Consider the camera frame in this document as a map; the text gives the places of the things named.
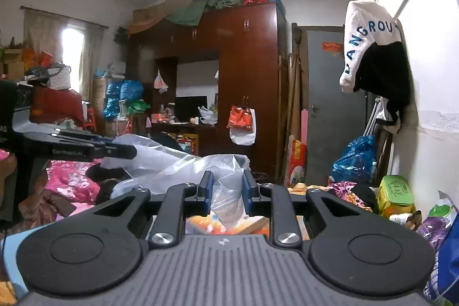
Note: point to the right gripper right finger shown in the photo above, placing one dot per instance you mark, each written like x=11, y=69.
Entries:
x=273, y=202

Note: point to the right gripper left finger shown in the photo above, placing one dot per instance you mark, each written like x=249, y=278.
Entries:
x=172, y=209

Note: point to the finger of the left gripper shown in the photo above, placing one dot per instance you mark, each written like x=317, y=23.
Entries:
x=82, y=137
x=114, y=151

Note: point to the clear plastic bag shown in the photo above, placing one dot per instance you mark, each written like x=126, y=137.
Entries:
x=157, y=168

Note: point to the pink floral bedding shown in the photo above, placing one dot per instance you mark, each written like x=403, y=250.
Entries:
x=67, y=179

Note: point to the blue plastic bag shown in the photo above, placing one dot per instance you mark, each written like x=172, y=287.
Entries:
x=356, y=164

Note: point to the orange white plastic bag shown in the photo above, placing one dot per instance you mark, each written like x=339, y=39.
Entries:
x=242, y=126

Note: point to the curtained bright window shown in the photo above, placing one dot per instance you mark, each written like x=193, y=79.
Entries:
x=71, y=41

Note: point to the grey metal door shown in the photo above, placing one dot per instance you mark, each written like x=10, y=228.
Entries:
x=334, y=118

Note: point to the yellow green lidded box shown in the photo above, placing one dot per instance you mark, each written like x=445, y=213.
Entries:
x=394, y=196

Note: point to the brown wooden wardrobe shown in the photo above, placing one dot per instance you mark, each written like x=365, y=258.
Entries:
x=244, y=49

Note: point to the white black hanging jacket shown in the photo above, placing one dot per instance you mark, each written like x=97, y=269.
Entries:
x=375, y=61

